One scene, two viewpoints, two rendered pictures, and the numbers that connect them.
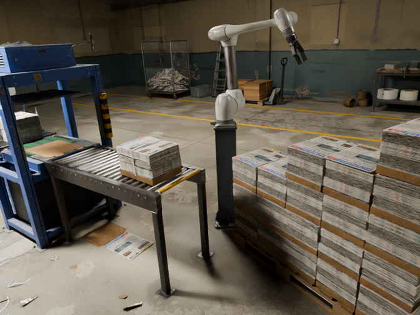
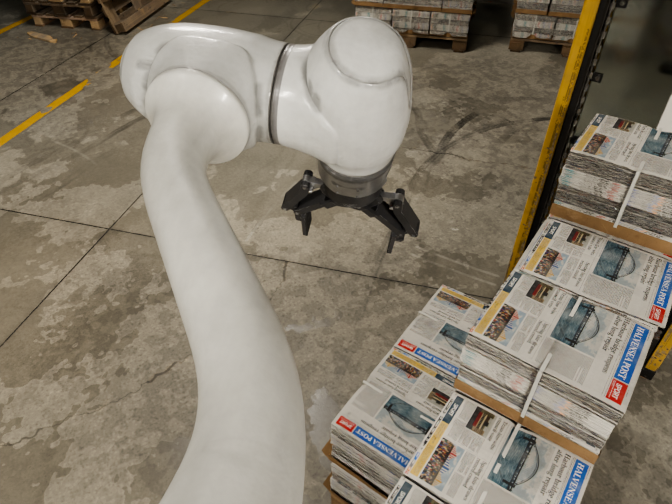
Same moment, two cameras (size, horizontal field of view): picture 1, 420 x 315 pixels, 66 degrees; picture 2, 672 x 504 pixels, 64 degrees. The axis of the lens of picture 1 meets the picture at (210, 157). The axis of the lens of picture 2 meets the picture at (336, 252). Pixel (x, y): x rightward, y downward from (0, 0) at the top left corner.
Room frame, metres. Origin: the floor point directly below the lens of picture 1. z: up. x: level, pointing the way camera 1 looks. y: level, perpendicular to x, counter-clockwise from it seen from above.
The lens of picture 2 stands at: (2.78, -0.13, 2.08)
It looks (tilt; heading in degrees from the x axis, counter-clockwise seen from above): 41 degrees down; 249
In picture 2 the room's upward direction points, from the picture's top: straight up
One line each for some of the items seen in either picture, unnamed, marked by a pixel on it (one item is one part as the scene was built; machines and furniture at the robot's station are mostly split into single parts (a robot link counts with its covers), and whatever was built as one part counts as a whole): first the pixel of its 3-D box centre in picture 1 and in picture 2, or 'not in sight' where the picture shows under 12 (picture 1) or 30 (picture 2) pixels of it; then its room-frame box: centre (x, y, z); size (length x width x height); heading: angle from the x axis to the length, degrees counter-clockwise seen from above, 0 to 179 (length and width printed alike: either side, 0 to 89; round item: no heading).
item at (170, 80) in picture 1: (166, 69); not in sight; (10.42, 1.22, 0.85); 1.21 x 0.83 x 1.71; 54
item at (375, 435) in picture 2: not in sight; (420, 413); (2.08, -1.05, 0.30); 0.76 x 0.30 x 0.60; 34
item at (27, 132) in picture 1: (19, 127); not in sight; (3.40, 2.03, 0.93); 0.38 x 0.30 x 0.26; 54
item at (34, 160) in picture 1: (52, 151); not in sight; (3.06, 1.57, 0.75); 0.70 x 0.65 x 0.10; 54
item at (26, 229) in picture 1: (60, 184); not in sight; (3.06, 1.57, 0.38); 0.94 x 0.69 x 0.63; 144
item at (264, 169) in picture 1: (301, 222); (490, 495); (2.06, -0.66, 0.42); 1.17 x 0.39 x 0.83; 34
